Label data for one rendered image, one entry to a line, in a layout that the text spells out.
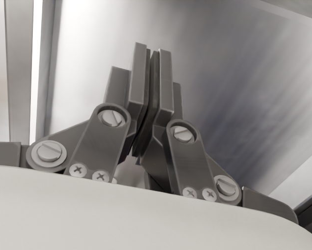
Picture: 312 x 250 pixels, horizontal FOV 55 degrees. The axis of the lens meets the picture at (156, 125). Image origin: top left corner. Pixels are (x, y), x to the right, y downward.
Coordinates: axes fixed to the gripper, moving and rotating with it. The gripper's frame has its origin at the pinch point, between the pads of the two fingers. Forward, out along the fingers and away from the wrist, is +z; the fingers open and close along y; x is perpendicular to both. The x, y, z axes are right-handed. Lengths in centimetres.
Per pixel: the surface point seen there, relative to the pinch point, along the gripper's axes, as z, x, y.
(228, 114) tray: 9.5, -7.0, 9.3
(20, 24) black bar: 7.7, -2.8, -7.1
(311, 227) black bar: 7.7, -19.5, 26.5
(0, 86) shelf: 9.7, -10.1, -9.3
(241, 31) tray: 9.5, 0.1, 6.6
